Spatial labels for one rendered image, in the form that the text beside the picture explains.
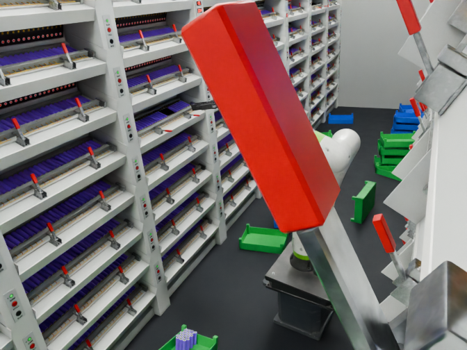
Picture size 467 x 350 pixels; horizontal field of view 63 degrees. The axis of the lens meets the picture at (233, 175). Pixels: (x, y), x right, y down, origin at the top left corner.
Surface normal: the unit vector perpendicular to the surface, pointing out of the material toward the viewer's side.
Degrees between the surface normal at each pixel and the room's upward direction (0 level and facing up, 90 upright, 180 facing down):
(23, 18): 110
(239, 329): 0
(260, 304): 0
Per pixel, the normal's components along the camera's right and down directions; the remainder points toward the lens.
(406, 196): -0.44, 0.41
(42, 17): 0.87, 0.43
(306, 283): -0.04, -0.87
